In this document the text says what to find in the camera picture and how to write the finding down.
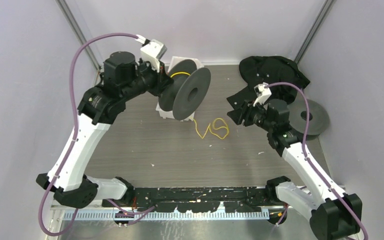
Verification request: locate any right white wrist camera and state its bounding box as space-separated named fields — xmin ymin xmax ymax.
xmin=252 ymin=82 xmax=272 ymax=107

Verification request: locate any white plastic bin far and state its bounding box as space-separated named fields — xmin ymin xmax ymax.
xmin=168 ymin=56 xmax=204 ymax=72

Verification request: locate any white plastic bin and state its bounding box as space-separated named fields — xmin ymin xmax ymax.
xmin=155 ymin=103 xmax=195 ymax=122
xmin=168 ymin=56 xmax=204 ymax=72

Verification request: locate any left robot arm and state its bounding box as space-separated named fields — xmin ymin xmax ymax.
xmin=36 ymin=51 xmax=173 ymax=209

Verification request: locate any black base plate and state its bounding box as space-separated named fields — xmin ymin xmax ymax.
xmin=113 ymin=186 xmax=285 ymax=213

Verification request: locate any slotted cable duct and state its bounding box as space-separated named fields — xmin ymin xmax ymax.
xmin=75 ymin=209 xmax=270 ymax=221

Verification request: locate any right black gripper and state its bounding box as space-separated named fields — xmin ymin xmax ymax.
xmin=227 ymin=98 xmax=275 ymax=132

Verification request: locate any black cloth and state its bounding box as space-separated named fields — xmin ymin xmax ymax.
xmin=226 ymin=56 xmax=311 ymax=109

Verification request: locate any black cable spool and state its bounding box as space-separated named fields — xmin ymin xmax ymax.
xmin=288 ymin=99 xmax=330 ymax=141
xmin=158 ymin=59 xmax=211 ymax=121

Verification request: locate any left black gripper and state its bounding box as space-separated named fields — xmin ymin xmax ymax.
xmin=121 ymin=57 xmax=174 ymax=102

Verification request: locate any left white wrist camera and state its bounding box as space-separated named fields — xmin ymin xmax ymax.
xmin=136 ymin=34 xmax=167 ymax=73

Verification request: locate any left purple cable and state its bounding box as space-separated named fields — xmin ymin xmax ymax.
xmin=38 ymin=32 xmax=160 ymax=237

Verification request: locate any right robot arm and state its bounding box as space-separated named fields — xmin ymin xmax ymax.
xmin=227 ymin=99 xmax=367 ymax=240

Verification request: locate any white plastic bin near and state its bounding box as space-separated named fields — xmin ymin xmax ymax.
xmin=155 ymin=103 xmax=195 ymax=122

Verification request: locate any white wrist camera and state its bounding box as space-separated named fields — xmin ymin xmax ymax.
xmin=136 ymin=34 xmax=167 ymax=73
xmin=252 ymin=82 xmax=272 ymax=107

